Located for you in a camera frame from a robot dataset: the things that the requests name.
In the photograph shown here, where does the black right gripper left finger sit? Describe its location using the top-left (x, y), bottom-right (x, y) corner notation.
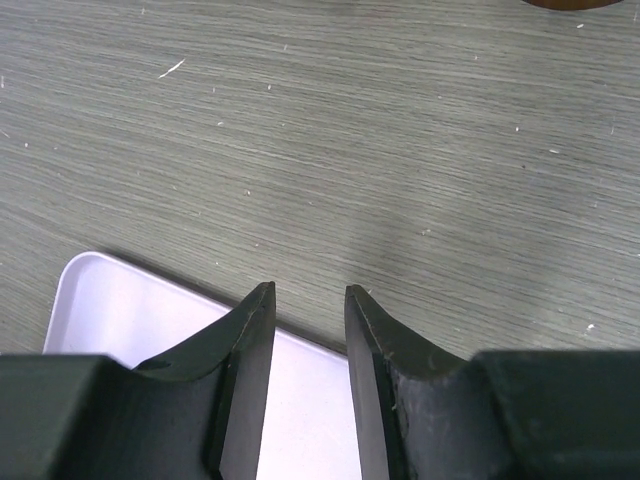
top-left (1, 282), bottom-right (276, 479)

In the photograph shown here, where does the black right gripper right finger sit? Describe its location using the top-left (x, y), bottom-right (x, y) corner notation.
top-left (344, 285), bottom-right (639, 479)

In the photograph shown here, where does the brown wooden coaster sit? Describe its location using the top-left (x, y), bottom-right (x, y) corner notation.
top-left (524, 0), bottom-right (622, 11)

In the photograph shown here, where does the lavender plastic tray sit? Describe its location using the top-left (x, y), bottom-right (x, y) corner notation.
top-left (43, 251), bottom-right (361, 479)

